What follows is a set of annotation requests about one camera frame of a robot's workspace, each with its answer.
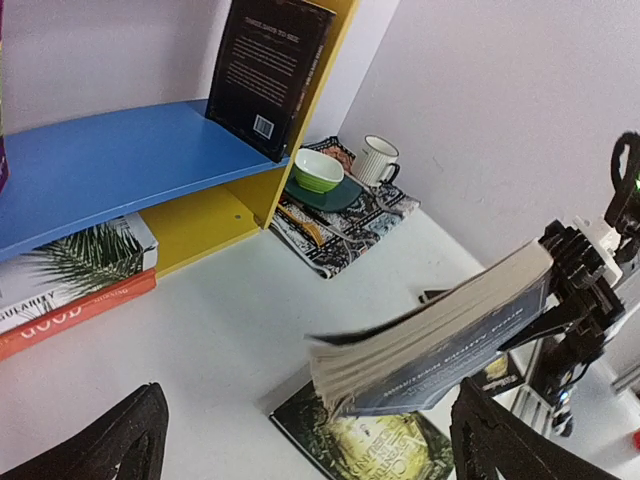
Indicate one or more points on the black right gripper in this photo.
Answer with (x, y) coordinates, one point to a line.
(588, 307)

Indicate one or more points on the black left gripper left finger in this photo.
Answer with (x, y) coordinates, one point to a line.
(127, 442)

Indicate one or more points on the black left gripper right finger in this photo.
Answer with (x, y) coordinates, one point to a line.
(488, 442)

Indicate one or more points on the dark green forest book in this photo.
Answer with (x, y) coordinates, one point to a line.
(405, 446)

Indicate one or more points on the Nineteen Eighty-Four book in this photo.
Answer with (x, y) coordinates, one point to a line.
(409, 363)

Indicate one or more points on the large orange Good Morning book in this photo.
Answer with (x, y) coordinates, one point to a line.
(38, 330)

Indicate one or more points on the white Singularity palm book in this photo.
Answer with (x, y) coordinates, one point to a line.
(65, 270)

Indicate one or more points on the purple Treehouse book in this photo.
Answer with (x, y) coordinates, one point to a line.
(4, 165)

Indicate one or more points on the black paperback barcode book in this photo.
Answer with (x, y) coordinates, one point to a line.
(267, 58)

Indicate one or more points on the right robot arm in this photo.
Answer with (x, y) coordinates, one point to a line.
(558, 363)

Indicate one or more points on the black Moon and Sixpence book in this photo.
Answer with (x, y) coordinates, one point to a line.
(500, 375)

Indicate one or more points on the white mug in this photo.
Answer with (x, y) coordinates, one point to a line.
(377, 162)

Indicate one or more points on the yellow pink blue bookshelf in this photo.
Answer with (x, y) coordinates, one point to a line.
(104, 113)

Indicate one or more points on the green white bowl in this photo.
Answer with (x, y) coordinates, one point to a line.
(317, 172)

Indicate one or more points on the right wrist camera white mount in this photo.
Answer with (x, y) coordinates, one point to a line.
(606, 240)

